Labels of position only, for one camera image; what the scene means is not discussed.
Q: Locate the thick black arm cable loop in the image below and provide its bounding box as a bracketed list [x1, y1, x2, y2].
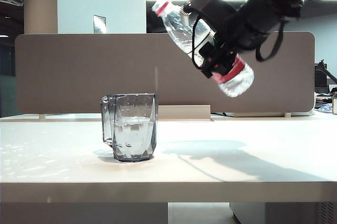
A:
[254, 20, 288, 63]

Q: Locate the transparent grey faceted mug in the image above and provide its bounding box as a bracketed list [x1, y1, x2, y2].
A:
[101, 93, 158, 163]

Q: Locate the brown desk partition panel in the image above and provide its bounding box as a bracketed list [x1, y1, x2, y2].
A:
[15, 31, 316, 119]

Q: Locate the right gripper finger grey plate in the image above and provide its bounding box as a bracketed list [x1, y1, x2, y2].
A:
[181, 0, 221, 18]

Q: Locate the brown building column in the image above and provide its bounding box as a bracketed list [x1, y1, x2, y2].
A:
[23, 0, 58, 34]

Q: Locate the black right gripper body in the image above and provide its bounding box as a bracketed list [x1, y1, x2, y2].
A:
[200, 0, 264, 51]

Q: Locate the silver wall plaque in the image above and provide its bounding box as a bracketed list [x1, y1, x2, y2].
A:
[93, 15, 107, 34]

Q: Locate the beige cable tray flap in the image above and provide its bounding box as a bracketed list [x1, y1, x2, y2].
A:
[157, 104, 212, 121]

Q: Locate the clear water bottle red label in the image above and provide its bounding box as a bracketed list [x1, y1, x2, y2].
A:
[151, 1, 255, 98]

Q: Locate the right gripper finger black block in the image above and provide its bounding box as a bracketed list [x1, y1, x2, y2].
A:
[198, 41, 235, 80]

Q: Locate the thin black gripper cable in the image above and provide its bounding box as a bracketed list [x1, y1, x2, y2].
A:
[191, 17, 211, 71]

